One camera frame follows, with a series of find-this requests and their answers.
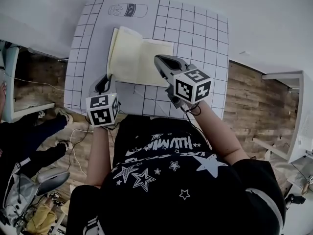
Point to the grey backpack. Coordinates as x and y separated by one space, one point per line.
17 195

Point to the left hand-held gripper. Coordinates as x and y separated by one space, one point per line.
101 110

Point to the cream-paged notebook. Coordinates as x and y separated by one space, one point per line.
127 57

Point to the person's black star-print shirt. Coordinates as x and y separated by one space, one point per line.
183 180

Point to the grey chair seat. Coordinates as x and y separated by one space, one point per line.
52 177

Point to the yellow bag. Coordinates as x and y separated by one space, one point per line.
40 219

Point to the person's left forearm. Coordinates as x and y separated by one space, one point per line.
101 153

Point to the white grid tablecloth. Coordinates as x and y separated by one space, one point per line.
195 38

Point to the person's right forearm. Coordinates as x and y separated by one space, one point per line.
217 133

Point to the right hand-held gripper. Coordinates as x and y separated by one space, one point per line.
193 87

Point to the white desk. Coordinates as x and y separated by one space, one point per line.
300 116

